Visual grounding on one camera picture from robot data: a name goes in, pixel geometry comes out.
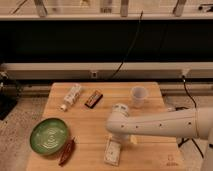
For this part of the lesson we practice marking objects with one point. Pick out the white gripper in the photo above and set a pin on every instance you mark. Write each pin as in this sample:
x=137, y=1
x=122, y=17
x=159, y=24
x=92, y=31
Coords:
x=113, y=148

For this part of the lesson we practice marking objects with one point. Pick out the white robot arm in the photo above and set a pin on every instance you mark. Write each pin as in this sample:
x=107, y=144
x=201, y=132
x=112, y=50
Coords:
x=188, y=123

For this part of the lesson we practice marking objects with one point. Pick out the red chili pepper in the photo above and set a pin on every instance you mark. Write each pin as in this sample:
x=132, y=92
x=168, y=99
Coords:
x=67, y=152

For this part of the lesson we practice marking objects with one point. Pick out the brown chocolate bar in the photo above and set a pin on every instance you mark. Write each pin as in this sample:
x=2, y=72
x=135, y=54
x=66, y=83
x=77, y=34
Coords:
x=93, y=99

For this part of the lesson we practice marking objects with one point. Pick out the clear plastic cup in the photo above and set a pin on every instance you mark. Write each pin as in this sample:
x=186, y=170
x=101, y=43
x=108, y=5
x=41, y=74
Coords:
x=138, y=96

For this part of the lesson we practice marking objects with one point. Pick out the green ceramic bowl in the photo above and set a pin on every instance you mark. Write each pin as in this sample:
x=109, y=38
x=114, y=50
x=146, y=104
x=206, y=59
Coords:
x=49, y=136

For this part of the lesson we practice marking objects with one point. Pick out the white plastic bottle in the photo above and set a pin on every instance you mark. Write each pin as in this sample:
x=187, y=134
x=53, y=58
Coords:
x=71, y=97

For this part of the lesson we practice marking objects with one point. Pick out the black equipment at left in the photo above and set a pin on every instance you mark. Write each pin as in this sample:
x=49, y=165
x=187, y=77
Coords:
x=7, y=103

